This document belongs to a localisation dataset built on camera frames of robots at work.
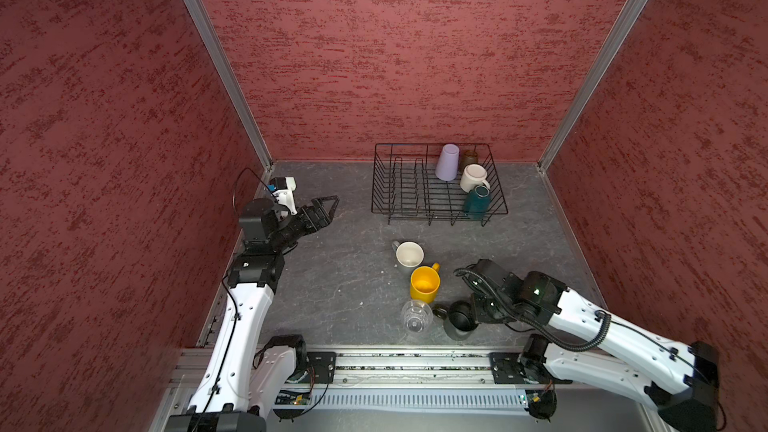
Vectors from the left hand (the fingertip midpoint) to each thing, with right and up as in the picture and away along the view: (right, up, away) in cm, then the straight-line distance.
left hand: (329, 209), depth 73 cm
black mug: (+35, -31, +7) cm, 47 cm away
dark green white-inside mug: (+46, 0, +29) cm, 54 cm away
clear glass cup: (+23, -31, +8) cm, 39 cm away
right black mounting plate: (+45, -41, +1) cm, 60 cm away
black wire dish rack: (+33, +8, +41) cm, 53 cm away
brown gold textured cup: (+46, +18, +40) cm, 64 cm away
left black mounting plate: (-1, -40, +1) cm, 40 cm away
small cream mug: (+21, -15, +16) cm, 30 cm away
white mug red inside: (+45, +10, +31) cm, 56 cm away
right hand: (+37, -28, 0) cm, 47 cm away
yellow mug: (+26, -23, +15) cm, 38 cm away
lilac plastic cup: (+36, +15, +33) cm, 52 cm away
